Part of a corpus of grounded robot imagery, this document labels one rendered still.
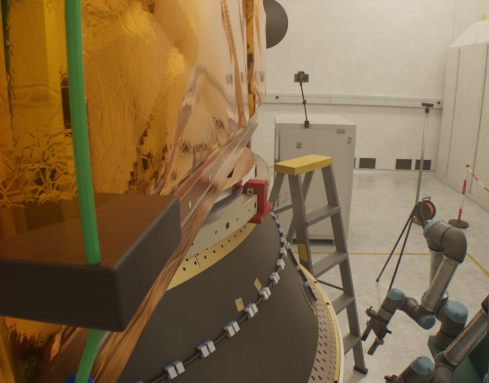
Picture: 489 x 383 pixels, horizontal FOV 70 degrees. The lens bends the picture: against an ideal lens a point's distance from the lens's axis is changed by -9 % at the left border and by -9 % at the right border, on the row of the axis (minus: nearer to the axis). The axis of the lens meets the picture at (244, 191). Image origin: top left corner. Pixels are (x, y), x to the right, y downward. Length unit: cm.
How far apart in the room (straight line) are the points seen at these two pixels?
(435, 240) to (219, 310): 132
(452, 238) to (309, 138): 283
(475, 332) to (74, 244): 148
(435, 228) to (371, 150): 690
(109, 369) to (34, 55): 24
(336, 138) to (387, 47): 456
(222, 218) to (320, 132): 369
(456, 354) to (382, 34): 766
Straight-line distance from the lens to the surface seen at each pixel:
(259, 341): 91
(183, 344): 76
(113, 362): 34
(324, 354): 121
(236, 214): 83
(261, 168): 121
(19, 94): 19
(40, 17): 20
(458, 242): 186
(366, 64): 858
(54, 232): 19
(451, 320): 207
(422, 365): 153
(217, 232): 77
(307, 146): 443
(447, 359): 165
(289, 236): 274
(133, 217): 20
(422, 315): 193
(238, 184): 93
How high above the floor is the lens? 199
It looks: 16 degrees down
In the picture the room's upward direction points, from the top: straight up
